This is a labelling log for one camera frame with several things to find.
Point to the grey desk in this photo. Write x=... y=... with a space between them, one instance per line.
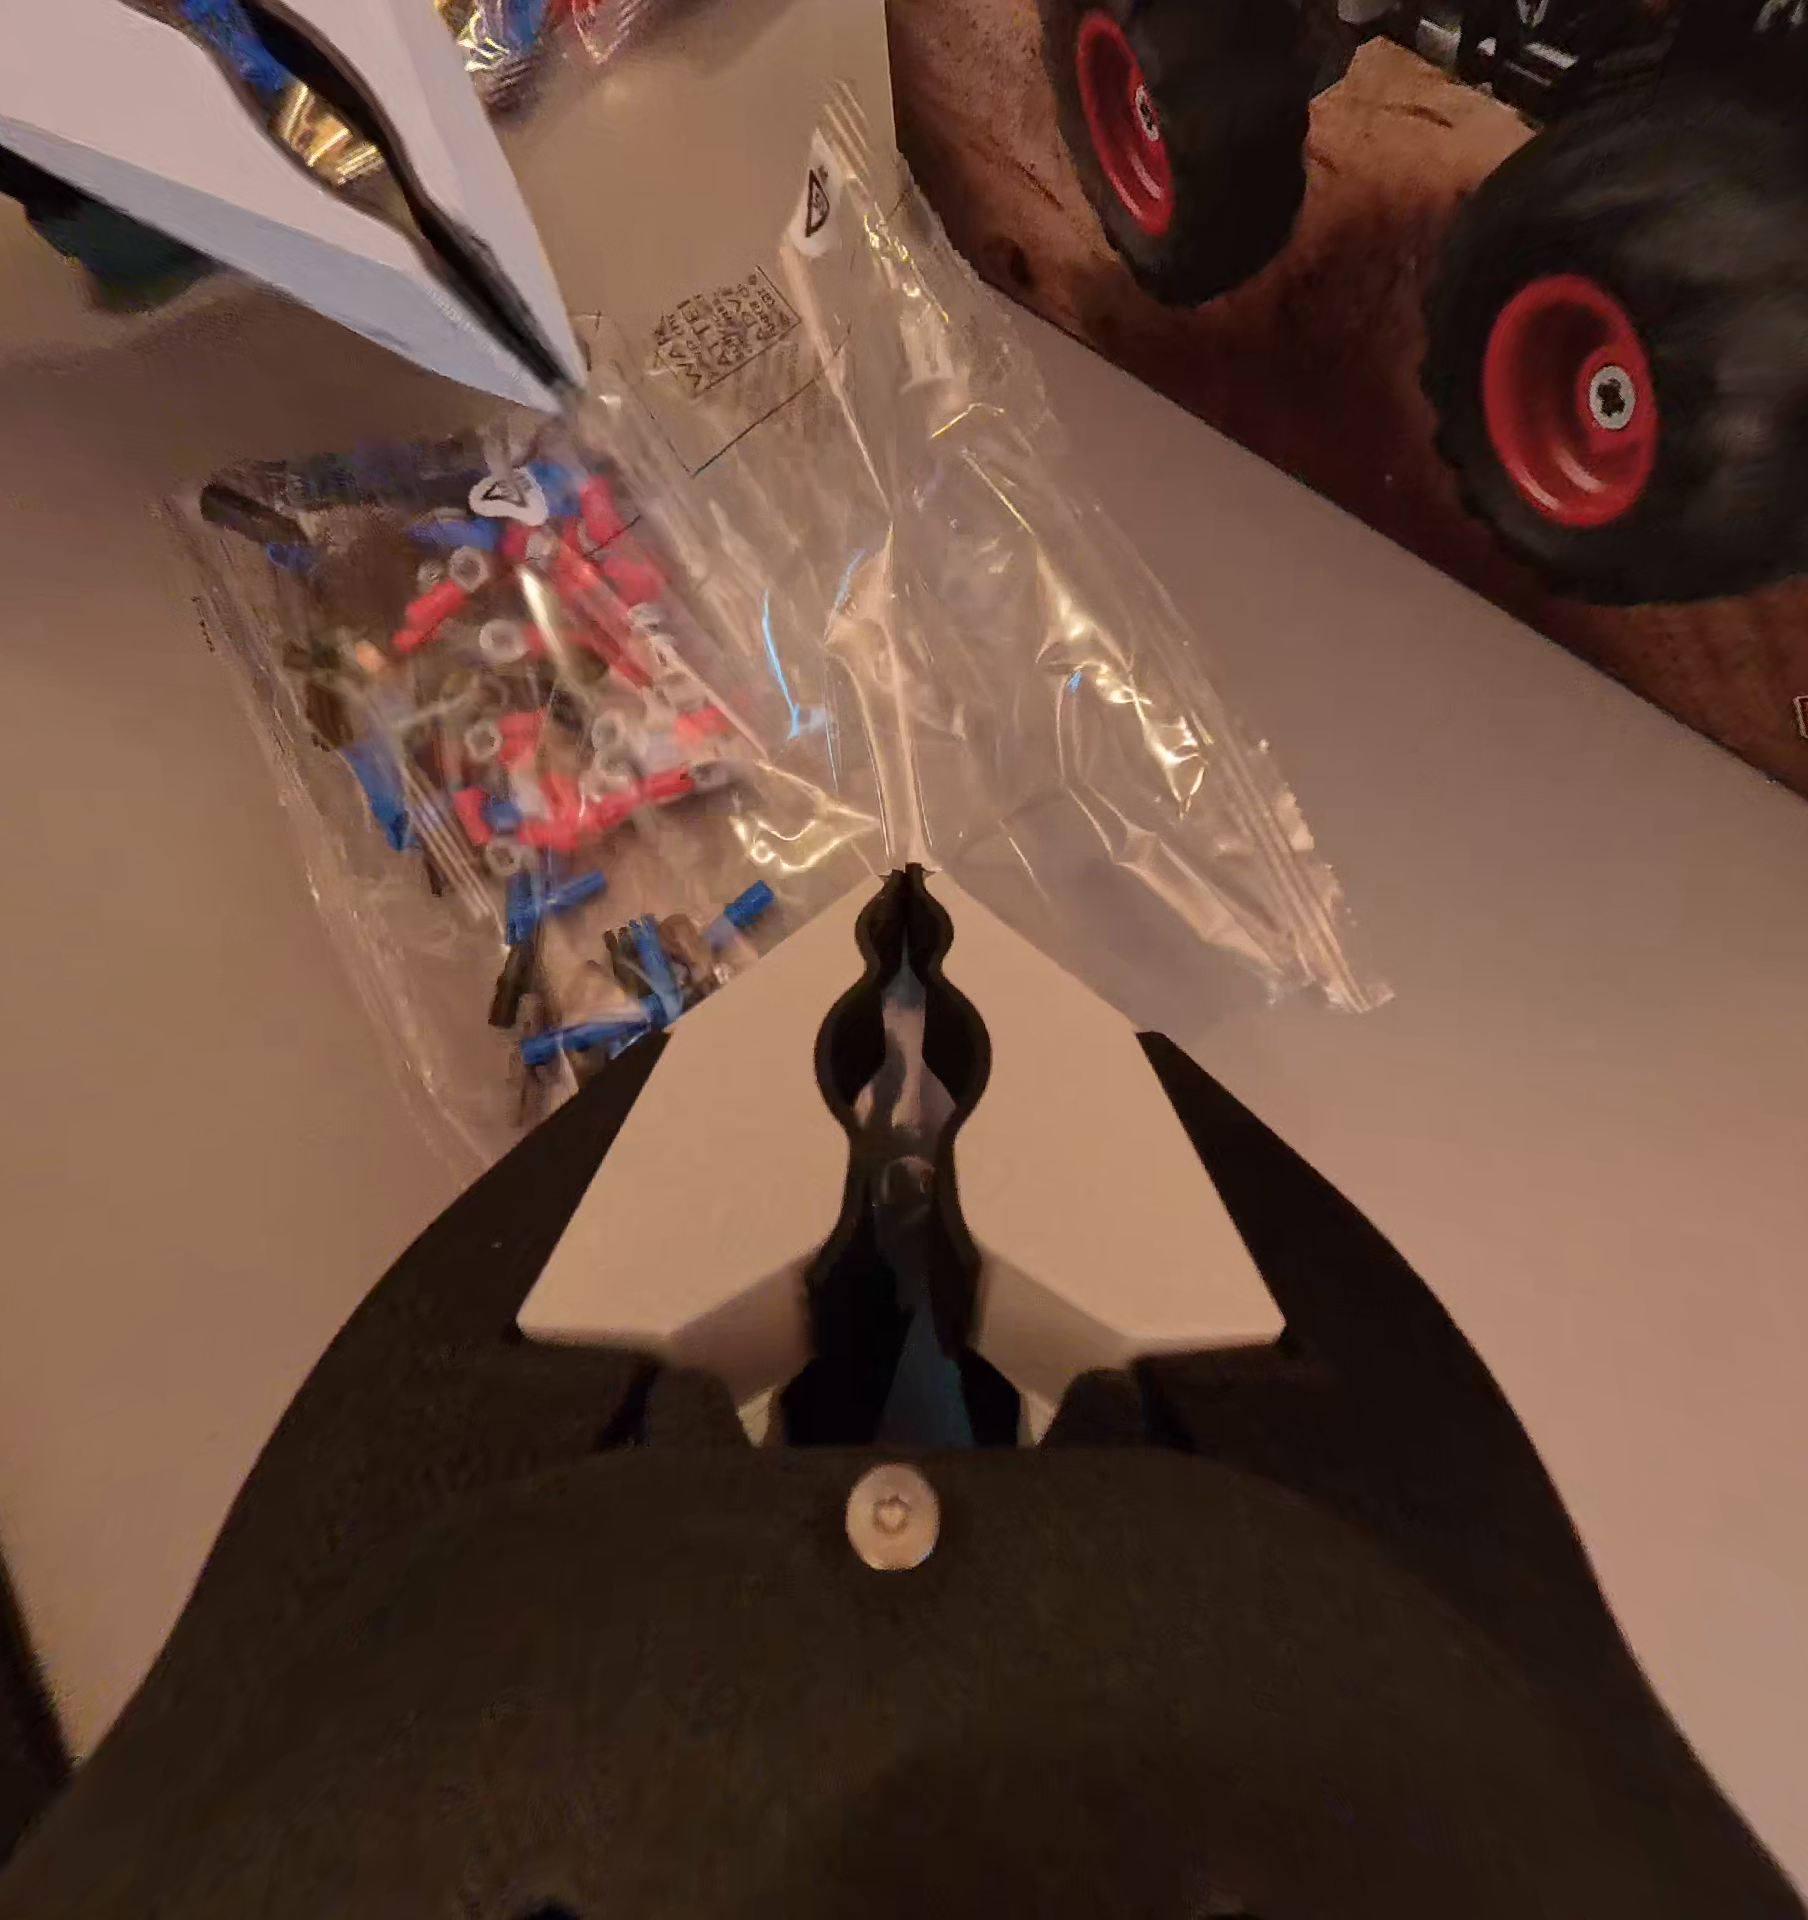
x=1519 y=974

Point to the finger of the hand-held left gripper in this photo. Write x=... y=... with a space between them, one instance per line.
x=123 y=105
x=468 y=165

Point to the clear bag of small pins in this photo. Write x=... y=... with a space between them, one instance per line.
x=994 y=601

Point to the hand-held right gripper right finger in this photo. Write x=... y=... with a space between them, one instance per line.
x=1130 y=1199

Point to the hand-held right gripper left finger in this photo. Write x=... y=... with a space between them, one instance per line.
x=680 y=1199

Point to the dark toy truck box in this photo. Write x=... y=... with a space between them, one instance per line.
x=1293 y=375

